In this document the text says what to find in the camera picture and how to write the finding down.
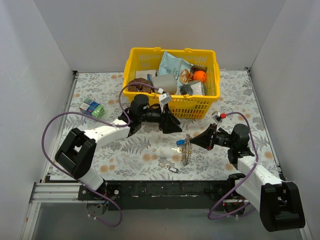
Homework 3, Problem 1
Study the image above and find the large silver keyring with chain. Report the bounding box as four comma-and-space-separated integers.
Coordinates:
181, 134, 193, 166

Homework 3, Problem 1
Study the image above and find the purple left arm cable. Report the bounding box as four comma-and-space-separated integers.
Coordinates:
41, 82, 165, 228

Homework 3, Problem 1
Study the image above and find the brown wrapped snack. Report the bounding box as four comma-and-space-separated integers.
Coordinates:
190, 64, 208, 74

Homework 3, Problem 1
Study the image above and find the light blue snack bag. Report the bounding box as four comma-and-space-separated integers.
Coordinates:
158, 51, 193, 87

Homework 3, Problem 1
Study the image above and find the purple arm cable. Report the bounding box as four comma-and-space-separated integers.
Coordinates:
207, 111, 260, 220
41, 82, 165, 228

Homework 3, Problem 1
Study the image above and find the clear bag with dark item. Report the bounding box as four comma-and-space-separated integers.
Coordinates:
177, 81, 207, 96

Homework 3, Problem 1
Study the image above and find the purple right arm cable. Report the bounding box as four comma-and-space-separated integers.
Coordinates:
207, 111, 260, 220

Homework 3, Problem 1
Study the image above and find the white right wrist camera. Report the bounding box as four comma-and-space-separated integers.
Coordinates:
211, 111, 227, 124

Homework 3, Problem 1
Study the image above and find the grey paper roll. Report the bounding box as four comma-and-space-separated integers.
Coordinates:
151, 73, 177, 95

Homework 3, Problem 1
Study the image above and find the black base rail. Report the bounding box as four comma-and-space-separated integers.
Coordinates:
77, 178, 248, 211

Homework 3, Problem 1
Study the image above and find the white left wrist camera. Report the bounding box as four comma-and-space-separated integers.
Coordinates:
158, 92, 172, 105

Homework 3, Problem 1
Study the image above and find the blue green carton pack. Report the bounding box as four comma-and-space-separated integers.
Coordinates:
79, 98, 105, 119

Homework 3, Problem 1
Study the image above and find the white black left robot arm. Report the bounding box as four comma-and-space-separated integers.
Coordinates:
55, 92, 182, 200

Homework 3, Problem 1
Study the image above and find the floral table mat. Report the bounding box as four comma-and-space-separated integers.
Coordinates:
51, 71, 279, 185

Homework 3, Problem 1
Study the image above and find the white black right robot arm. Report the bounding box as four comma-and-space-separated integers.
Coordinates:
190, 123, 306, 232

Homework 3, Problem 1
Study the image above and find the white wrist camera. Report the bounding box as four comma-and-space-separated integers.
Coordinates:
158, 92, 172, 105
211, 111, 227, 124

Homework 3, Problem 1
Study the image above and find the key with black tag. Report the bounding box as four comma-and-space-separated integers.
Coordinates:
158, 163, 179, 174

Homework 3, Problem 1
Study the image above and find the key with blue tag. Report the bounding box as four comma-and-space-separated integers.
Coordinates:
171, 139, 186, 153

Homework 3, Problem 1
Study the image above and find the orange fruit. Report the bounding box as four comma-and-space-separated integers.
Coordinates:
192, 70, 208, 83

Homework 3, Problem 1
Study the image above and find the white box in basket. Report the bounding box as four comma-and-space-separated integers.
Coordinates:
135, 69, 157, 80

